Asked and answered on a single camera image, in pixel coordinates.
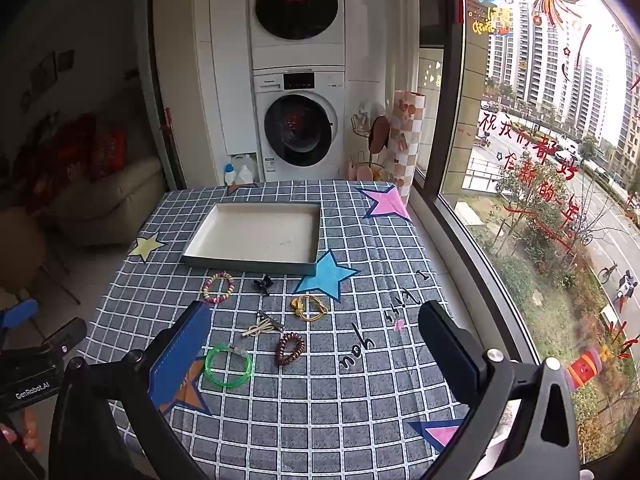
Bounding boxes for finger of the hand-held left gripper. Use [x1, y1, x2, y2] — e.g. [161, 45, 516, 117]
[0, 299, 40, 333]
[30, 316, 88, 361]

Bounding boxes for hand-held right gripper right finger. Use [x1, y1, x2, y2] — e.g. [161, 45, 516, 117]
[417, 301, 583, 480]

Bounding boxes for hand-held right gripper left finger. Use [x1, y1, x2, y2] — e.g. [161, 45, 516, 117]
[48, 301, 213, 480]

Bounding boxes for green translucent bracelet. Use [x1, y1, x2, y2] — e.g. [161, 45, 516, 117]
[204, 343, 254, 390]

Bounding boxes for colourful beaded bracelet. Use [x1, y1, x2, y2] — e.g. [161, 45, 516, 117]
[202, 271, 236, 305]

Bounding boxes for silver hair clip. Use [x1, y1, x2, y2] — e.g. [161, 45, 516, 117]
[256, 310, 287, 333]

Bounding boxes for brown spiral hair tie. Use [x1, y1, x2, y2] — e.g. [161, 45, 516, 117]
[274, 332, 306, 367]

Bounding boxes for yellow hair tie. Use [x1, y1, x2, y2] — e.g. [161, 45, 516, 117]
[291, 295, 328, 322]

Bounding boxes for shallow white tray box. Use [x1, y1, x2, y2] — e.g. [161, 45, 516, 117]
[181, 202, 322, 277]

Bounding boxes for person's left hand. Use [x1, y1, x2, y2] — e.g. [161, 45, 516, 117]
[0, 410, 43, 456]

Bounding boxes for grey checked star tablecloth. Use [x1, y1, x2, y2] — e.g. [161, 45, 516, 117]
[75, 180, 501, 480]

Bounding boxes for beige sofa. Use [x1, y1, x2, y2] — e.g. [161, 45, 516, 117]
[15, 155, 167, 246]

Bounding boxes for dark red blanket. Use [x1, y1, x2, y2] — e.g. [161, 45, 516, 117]
[25, 115, 98, 206]

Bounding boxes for red patterned cushion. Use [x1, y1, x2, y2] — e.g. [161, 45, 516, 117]
[90, 127, 128, 181]

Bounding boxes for clear detergent jug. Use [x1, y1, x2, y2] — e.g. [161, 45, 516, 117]
[233, 152, 259, 186]

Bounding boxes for pink slippers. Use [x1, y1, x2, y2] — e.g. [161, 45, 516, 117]
[348, 157, 375, 181]

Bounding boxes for red window writing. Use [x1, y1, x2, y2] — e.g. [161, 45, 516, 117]
[477, 105, 588, 253]

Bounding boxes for checkered paper bag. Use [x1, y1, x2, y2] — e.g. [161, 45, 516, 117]
[390, 90, 427, 188]

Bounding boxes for white washing machine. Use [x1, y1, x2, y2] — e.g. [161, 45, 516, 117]
[252, 66, 347, 183]

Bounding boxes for tall white cabinet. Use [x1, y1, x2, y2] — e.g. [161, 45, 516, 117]
[206, 0, 257, 157]

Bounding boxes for metal wire rack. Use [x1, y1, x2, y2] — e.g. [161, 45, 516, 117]
[350, 109, 393, 181]

